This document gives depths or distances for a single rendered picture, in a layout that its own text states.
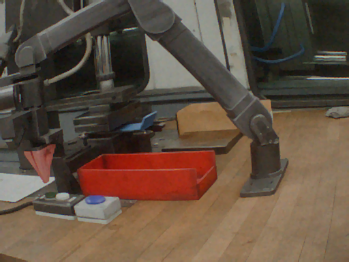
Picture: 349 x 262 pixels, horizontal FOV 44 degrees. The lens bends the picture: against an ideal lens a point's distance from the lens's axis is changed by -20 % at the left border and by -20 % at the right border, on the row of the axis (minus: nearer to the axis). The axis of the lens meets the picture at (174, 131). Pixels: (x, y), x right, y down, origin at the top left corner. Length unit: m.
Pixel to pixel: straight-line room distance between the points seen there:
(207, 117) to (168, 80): 0.48
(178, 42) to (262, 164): 0.27
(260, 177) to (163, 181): 0.18
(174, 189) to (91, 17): 0.35
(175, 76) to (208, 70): 0.94
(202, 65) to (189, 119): 0.53
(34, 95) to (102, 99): 0.35
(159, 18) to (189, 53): 0.09
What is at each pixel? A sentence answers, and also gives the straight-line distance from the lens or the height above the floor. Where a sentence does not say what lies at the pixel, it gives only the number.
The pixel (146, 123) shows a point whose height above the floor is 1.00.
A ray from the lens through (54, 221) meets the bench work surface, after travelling 0.91.
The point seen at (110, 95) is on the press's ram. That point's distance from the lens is 1.19.
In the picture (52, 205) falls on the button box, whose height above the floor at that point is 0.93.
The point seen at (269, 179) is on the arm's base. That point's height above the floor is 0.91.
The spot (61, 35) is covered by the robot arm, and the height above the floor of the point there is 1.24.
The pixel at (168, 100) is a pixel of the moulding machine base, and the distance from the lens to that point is 1.82.
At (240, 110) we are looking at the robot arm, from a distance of 0.91.
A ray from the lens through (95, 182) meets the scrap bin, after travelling 1.00.
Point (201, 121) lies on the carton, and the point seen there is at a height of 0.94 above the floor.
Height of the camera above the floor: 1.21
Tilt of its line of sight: 11 degrees down
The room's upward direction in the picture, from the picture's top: 8 degrees counter-clockwise
